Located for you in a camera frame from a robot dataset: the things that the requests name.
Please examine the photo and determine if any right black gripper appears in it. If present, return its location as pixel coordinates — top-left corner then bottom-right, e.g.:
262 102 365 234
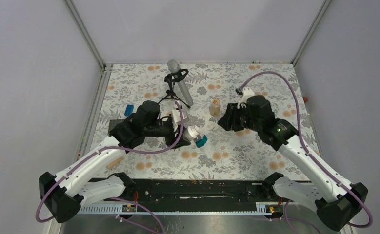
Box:
218 102 261 132

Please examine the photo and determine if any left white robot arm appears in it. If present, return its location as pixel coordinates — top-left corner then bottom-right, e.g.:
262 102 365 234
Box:
35 100 186 223

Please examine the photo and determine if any black microphone tripod stand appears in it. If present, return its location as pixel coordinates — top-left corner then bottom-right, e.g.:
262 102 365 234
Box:
158 69 191 109

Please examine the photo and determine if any tan wooden block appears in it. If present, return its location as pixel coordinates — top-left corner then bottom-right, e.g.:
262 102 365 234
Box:
107 156 124 170

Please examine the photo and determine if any blue lego brick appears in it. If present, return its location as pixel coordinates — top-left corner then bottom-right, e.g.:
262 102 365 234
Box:
124 104 134 117

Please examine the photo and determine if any floral table mat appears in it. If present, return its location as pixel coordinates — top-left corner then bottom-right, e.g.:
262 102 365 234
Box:
91 63 318 181

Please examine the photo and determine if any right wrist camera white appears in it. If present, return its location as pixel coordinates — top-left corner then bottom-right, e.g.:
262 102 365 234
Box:
236 87 255 109

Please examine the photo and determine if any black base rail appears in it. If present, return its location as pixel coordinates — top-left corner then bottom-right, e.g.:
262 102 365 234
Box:
119 179 287 206

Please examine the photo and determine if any grey lego baseplate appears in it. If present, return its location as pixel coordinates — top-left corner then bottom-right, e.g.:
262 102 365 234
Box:
108 119 129 136

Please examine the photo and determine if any white cable duct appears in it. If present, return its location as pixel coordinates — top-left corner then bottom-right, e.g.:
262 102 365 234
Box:
78 200 281 215

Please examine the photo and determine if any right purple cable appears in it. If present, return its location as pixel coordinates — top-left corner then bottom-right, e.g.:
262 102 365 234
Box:
240 71 374 229

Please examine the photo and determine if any purple cable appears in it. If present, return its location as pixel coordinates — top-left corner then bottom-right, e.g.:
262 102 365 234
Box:
35 101 184 223
240 71 374 229

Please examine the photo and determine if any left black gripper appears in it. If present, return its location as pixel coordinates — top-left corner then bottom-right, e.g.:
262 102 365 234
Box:
145 118 191 148

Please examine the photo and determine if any white cap pill bottle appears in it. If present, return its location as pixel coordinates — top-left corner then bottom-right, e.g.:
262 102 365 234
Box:
183 125 202 141

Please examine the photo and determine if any grey microphone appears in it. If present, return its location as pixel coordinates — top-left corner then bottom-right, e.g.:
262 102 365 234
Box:
167 59 194 107

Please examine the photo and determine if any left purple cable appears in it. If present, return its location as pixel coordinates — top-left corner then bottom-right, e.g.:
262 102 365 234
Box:
35 101 184 223

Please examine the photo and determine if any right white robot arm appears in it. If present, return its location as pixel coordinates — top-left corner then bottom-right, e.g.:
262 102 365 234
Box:
218 95 368 231

